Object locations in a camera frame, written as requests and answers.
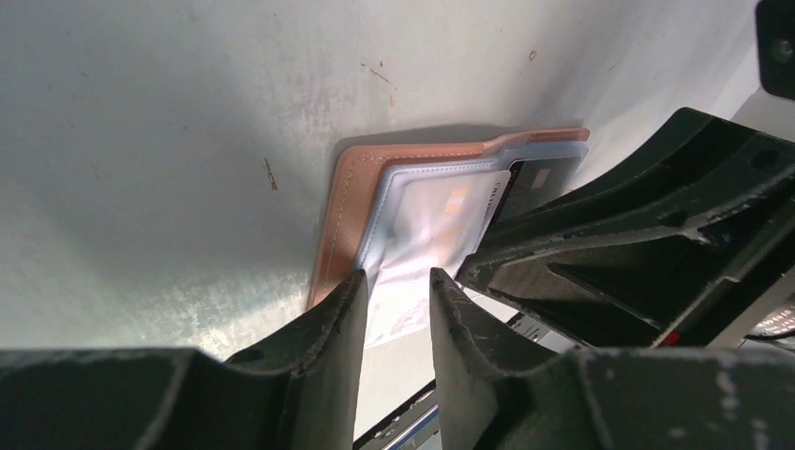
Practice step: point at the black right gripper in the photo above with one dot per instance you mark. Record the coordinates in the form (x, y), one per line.
(771, 110)

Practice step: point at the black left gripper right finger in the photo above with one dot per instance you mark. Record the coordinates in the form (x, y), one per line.
(496, 389)

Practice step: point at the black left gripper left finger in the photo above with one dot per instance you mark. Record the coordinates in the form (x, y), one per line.
(295, 389)

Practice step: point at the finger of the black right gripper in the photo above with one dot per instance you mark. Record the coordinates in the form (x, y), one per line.
(679, 244)

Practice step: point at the black credit card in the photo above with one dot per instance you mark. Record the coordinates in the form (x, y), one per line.
(534, 182)

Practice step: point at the tan leather card holder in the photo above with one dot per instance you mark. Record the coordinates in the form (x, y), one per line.
(356, 180)

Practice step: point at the white credit card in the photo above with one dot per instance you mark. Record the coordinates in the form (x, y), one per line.
(425, 218)

